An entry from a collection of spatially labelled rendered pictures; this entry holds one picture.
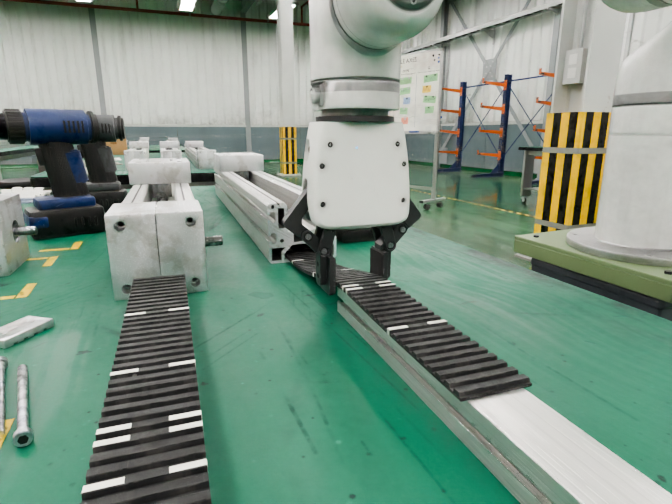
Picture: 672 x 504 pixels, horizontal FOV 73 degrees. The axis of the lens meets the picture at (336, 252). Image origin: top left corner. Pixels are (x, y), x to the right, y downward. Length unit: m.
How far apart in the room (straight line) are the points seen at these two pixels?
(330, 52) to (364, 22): 0.06
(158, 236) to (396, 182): 0.26
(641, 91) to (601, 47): 3.08
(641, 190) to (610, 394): 0.35
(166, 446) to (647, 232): 0.60
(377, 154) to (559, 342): 0.23
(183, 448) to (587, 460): 0.19
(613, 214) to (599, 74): 3.07
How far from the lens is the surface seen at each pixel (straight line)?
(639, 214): 0.69
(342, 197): 0.43
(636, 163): 0.68
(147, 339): 0.36
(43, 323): 0.51
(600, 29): 3.75
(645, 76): 0.68
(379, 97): 0.42
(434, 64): 6.16
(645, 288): 0.63
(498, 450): 0.29
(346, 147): 0.42
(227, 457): 0.29
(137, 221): 0.53
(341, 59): 0.42
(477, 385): 0.29
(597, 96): 3.74
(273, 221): 0.65
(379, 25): 0.37
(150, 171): 0.94
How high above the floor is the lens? 0.96
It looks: 15 degrees down
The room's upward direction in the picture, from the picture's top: straight up
